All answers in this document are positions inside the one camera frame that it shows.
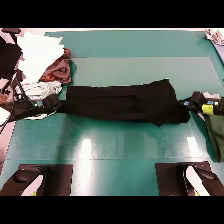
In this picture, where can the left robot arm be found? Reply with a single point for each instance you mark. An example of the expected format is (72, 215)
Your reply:
(56, 178)

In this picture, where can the black garment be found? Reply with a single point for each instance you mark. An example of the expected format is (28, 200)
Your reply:
(8, 58)
(133, 103)

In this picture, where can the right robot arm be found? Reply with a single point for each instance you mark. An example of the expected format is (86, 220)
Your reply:
(170, 178)

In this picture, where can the white patterned garment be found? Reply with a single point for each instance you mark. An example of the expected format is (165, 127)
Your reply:
(216, 36)

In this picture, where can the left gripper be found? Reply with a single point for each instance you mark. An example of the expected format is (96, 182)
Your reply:
(51, 102)

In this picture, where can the red-brown garment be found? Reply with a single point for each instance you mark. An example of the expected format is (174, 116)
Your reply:
(60, 71)

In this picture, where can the grey and white garment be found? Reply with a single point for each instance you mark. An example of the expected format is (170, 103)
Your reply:
(41, 89)

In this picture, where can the dark green garment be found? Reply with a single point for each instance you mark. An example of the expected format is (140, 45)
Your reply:
(216, 136)

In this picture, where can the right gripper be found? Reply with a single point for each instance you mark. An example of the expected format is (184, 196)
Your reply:
(196, 99)

